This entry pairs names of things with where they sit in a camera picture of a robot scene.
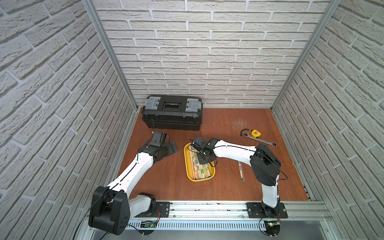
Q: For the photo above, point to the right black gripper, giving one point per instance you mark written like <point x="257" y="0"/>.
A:
<point x="202" y="162"/>

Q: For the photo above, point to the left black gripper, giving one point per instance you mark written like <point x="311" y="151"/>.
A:
<point x="167" y="148"/>

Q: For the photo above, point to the yellow plastic storage box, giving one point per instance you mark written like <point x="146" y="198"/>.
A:
<point x="188" y="165"/>

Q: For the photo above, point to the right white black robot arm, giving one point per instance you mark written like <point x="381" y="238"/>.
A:
<point x="264" y="163"/>

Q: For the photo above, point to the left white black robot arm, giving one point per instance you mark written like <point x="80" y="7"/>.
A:
<point x="111" y="208"/>

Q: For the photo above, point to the wrapped chopsticks pile in box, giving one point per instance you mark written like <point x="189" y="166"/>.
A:
<point x="199" y="172"/>

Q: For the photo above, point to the black plastic toolbox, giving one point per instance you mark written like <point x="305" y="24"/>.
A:
<point x="173" y="112"/>

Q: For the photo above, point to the silver metal wrench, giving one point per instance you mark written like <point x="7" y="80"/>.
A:
<point x="245" y="135"/>

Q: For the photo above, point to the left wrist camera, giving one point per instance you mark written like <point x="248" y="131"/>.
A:
<point x="158" y="139"/>

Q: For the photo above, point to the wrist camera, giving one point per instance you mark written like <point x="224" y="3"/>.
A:
<point x="199" y="144"/>
<point x="158" y="139"/>

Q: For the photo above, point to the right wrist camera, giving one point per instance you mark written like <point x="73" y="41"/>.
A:
<point x="199" y="144"/>

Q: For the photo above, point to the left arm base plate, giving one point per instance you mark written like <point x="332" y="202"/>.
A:
<point x="161" y="209"/>

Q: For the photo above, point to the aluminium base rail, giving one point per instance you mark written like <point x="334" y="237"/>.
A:
<point x="227" y="216"/>

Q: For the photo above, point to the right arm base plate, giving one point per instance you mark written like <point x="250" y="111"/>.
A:
<point x="258" y="210"/>

